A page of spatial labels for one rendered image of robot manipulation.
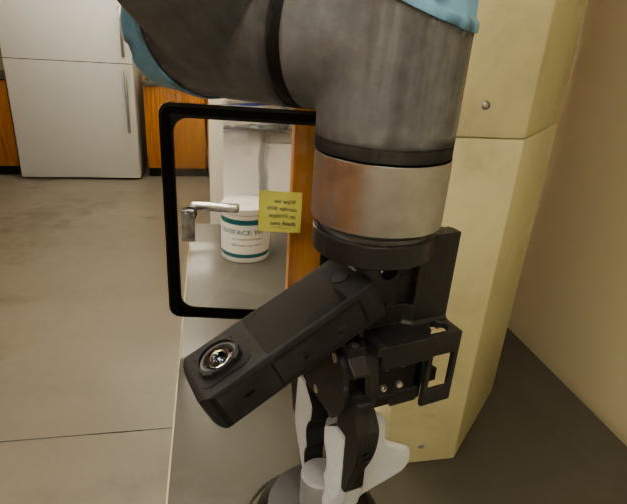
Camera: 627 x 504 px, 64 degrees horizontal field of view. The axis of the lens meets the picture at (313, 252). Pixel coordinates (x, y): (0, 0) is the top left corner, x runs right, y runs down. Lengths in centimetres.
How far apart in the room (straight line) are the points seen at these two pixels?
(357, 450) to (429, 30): 22
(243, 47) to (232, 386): 17
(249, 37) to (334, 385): 20
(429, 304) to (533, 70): 35
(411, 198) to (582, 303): 82
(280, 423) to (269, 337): 57
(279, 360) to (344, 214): 8
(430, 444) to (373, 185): 59
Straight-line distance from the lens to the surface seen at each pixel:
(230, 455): 79
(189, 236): 92
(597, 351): 104
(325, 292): 29
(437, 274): 32
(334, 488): 36
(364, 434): 31
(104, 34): 548
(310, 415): 37
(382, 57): 24
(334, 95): 26
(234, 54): 28
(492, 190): 62
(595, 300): 103
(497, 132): 60
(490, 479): 83
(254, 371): 27
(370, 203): 25
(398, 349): 30
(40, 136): 574
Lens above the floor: 150
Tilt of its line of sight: 23 degrees down
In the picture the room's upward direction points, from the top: 4 degrees clockwise
